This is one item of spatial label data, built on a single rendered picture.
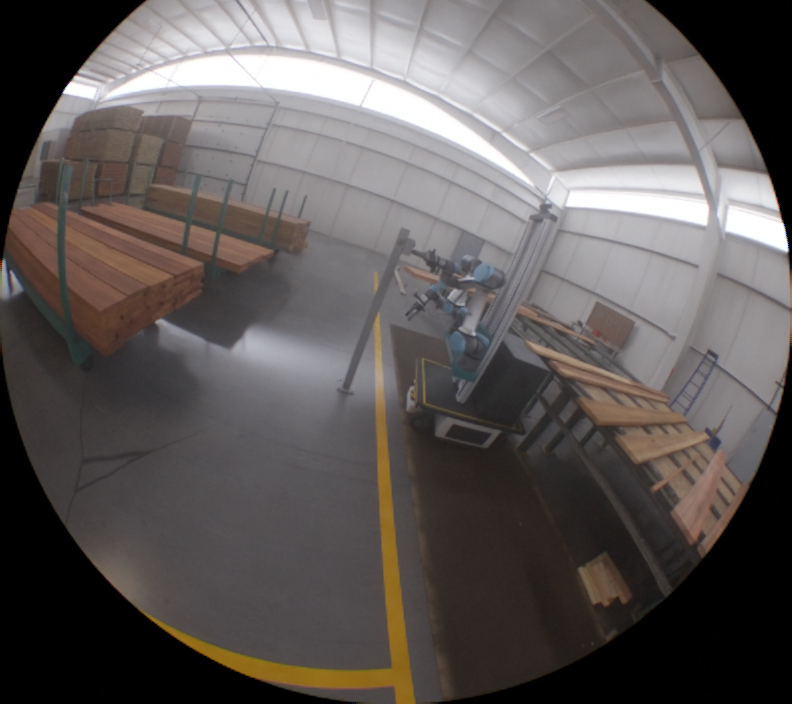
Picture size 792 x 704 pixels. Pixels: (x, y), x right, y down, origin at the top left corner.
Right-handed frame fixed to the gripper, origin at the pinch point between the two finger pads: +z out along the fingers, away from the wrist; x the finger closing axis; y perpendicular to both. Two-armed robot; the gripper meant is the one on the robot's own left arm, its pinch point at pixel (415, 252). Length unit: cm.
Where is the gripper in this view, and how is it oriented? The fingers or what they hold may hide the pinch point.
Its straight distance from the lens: 169.0
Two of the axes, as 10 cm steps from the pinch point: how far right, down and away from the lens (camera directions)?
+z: -9.3, -3.1, -2.0
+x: -0.8, 6.9, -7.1
